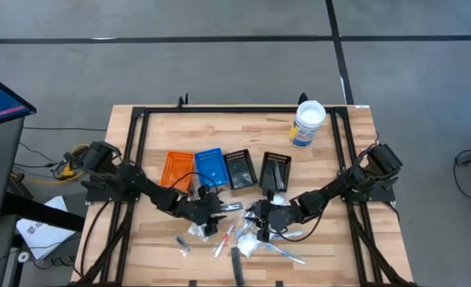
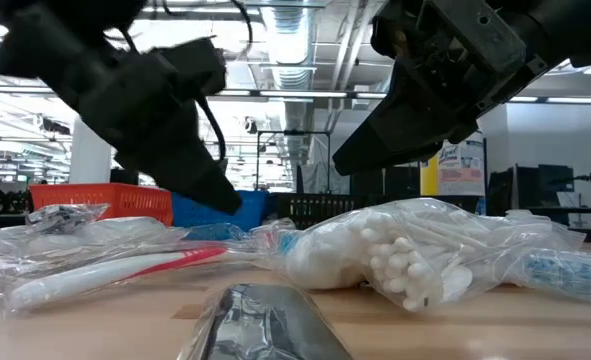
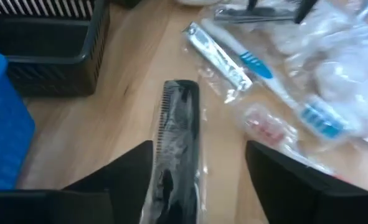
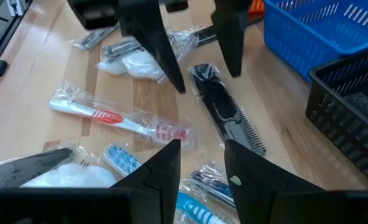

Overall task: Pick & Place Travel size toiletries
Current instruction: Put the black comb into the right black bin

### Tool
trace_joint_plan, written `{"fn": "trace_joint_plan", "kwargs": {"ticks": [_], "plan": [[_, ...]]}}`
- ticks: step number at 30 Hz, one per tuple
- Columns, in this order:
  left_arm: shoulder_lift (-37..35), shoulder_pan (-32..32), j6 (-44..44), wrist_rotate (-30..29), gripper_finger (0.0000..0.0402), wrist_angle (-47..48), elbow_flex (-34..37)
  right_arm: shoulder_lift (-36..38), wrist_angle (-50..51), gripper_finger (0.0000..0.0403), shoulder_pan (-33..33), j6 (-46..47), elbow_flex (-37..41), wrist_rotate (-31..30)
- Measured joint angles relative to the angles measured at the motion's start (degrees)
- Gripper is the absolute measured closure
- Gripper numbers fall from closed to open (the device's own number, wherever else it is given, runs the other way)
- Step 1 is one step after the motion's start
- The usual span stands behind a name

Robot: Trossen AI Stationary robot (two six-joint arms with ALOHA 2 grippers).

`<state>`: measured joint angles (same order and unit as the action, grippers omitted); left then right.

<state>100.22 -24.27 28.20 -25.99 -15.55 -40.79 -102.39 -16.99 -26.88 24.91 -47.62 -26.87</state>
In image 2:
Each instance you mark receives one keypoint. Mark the horizontal bar with light strips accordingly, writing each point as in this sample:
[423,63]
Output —
[300,93]

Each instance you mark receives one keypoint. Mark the blue plastic basket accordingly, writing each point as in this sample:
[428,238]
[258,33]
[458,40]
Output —
[255,212]

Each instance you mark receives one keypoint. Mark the black monitor workstation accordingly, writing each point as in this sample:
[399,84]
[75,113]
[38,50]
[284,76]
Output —
[555,180]

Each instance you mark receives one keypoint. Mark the red white toothbrush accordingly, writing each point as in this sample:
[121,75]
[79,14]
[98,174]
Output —
[100,272]

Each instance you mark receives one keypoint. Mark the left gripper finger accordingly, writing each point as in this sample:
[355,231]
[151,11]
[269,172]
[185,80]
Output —
[185,175]

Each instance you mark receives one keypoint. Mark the orange plastic basket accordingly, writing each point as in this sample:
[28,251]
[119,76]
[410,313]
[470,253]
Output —
[125,200]

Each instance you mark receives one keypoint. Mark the nail tools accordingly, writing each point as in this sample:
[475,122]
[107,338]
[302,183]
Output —
[65,215]

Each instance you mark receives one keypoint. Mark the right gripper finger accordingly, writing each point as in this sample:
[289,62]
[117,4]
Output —
[405,130]

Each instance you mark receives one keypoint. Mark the black background cabinet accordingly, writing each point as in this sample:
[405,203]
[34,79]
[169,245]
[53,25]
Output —
[124,176]

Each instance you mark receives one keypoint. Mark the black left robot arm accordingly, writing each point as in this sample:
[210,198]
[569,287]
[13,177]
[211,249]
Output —
[50,12]

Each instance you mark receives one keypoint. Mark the white Lysol wipes canister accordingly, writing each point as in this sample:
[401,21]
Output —
[460,165]

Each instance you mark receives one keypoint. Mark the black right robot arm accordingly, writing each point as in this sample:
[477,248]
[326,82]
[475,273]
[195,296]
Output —
[575,30]

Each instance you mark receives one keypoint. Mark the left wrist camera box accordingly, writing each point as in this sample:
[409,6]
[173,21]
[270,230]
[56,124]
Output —
[195,67]

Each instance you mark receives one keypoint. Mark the ribbed silver ventilation duct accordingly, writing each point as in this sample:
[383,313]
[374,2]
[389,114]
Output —
[290,45]

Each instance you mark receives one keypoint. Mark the black comb in clear bag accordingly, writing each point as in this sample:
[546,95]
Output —
[265,325]

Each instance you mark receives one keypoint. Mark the white pillar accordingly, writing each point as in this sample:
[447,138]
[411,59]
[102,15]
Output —
[90,160]

